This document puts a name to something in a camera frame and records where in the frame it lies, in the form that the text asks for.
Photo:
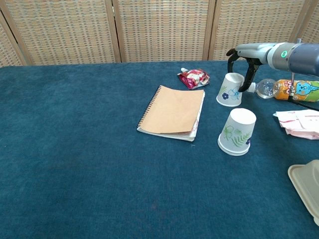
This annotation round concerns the paper cup green leaf print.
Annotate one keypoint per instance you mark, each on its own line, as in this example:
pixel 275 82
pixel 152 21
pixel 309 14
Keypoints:
pixel 239 124

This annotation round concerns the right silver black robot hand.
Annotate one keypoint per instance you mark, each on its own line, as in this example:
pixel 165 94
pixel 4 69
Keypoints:
pixel 251 51

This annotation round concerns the pink wet wipes pack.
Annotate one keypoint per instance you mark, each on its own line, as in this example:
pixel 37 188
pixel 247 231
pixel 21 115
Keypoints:
pixel 301 123

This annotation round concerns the orange label plastic bottle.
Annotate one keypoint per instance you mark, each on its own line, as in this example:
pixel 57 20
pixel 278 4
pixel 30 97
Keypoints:
pixel 306 90

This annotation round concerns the blue table cloth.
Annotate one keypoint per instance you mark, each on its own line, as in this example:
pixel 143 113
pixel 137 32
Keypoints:
pixel 87 149

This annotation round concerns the red drink pouch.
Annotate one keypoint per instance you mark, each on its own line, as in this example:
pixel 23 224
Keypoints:
pixel 193 78

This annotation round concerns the woven folding screen panel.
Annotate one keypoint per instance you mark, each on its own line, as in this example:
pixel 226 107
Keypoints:
pixel 7 49
pixel 64 32
pixel 164 30
pixel 256 25
pixel 312 27

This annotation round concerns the brown spiral notebook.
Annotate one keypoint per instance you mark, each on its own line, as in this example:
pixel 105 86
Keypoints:
pixel 174 112

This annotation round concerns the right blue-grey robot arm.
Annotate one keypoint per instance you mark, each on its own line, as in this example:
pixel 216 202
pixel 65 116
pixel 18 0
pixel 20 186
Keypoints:
pixel 304 57

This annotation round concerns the beige takeaway food box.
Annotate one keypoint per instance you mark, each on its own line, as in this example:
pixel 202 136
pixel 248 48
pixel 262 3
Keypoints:
pixel 307 184

